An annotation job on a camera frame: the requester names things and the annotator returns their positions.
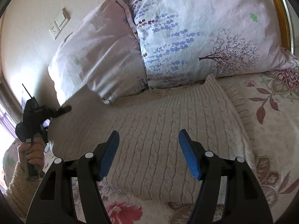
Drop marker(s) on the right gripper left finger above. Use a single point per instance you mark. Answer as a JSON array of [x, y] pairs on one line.
[[53, 201]]

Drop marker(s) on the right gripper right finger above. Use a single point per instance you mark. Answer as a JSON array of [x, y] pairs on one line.
[[245, 201]]

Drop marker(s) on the beige cable-knit sweater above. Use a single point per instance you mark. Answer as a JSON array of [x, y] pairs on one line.
[[149, 162]]

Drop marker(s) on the person's left hand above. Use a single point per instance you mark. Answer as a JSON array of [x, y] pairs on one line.
[[34, 153]]

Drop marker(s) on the cream knit left sleeve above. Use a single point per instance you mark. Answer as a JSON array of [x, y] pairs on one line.
[[20, 192]]

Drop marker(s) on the pale pink left pillow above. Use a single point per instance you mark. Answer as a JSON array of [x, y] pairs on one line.
[[102, 54]]

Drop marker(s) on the floral bed quilt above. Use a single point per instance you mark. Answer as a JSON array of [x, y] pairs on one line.
[[268, 107]]

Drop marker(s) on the wooden headboard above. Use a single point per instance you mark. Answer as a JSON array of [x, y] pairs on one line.
[[285, 22]]

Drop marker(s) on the white blue-flowered right pillow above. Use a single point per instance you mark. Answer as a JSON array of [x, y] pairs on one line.
[[183, 41]]

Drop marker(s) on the white wall switch plate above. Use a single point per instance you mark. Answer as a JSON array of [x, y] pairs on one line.
[[59, 23]]

